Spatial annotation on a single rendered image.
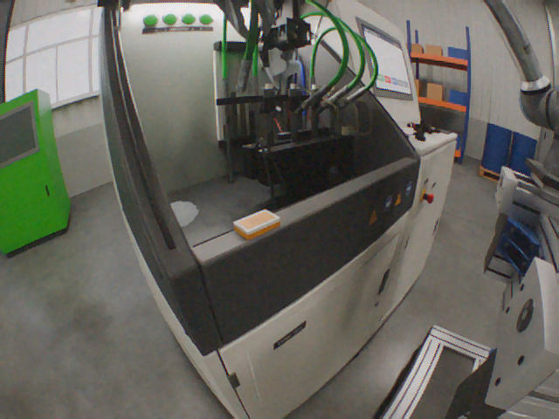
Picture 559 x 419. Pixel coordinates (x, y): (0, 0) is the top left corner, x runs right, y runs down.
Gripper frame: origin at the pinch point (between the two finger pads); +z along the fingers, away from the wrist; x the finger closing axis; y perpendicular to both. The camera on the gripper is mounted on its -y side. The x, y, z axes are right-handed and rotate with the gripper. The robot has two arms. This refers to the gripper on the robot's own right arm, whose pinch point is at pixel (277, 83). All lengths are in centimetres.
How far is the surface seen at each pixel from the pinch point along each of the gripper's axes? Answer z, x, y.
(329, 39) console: -17.9, 35.2, -12.3
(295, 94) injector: 2.7, 7.4, -1.6
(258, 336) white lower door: 36.4, -25.1, 23.1
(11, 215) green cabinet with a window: 66, -168, -237
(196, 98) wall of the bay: 2.2, -5.7, -30.9
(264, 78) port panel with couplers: -3.3, 20.4, -30.4
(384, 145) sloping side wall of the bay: 16.3, 31.1, 11.9
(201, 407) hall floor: 113, -44, -4
